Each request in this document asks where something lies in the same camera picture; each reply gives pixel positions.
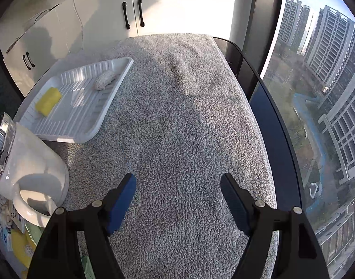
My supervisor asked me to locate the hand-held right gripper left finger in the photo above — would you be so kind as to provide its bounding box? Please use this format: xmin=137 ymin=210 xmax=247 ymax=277
xmin=26 ymin=173 xmax=137 ymax=279

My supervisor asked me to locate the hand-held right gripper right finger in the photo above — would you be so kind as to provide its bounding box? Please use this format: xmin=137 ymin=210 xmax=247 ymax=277
xmin=220 ymin=173 xmax=331 ymax=279

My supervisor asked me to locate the white plastic tray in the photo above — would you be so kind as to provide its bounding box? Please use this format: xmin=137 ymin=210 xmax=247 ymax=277
xmin=20 ymin=57 xmax=134 ymax=143

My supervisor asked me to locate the grey fluffy mat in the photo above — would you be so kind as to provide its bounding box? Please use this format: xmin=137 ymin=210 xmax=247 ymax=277
xmin=19 ymin=33 xmax=280 ymax=279

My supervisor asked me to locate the grey knitted sock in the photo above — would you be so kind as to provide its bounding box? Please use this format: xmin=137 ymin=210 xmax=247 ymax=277
xmin=92 ymin=70 xmax=116 ymax=91

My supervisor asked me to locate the white and blue packet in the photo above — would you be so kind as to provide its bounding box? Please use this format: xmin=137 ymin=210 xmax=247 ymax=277
xmin=0 ymin=208 xmax=25 ymax=252

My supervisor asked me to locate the white cabinet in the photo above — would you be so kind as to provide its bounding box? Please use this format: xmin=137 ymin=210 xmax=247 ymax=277
xmin=0 ymin=0 xmax=239 ymax=98

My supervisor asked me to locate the white cable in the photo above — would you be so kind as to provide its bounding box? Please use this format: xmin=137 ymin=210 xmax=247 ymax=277
xmin=73 ymin=0 xmax=85 ymax=50

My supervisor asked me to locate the black window frame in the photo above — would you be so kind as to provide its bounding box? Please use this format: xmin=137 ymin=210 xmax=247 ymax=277
xmin=212 ymin=0 xmax=286 ymax=99

